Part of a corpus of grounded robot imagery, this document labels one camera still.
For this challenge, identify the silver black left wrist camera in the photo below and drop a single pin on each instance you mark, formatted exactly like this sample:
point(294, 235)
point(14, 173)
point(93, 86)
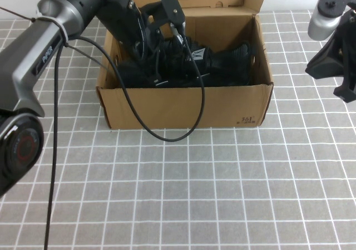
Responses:
point(173, 7)

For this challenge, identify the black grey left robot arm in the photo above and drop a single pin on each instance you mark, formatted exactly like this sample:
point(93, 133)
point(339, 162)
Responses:
point(27, 60)

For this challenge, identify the brown cardboard shoe box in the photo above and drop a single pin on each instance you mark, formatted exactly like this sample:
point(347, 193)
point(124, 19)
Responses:
point(236, 108)

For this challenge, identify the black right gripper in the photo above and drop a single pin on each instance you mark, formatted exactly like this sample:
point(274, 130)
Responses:
point(350, 27)

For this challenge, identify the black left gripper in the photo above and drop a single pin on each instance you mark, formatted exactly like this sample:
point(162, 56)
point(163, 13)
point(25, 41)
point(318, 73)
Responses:
point(154, 27)

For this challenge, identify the black knit sneaker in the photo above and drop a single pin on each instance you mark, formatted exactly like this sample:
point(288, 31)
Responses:
point(171, 48)
point(231, 63)

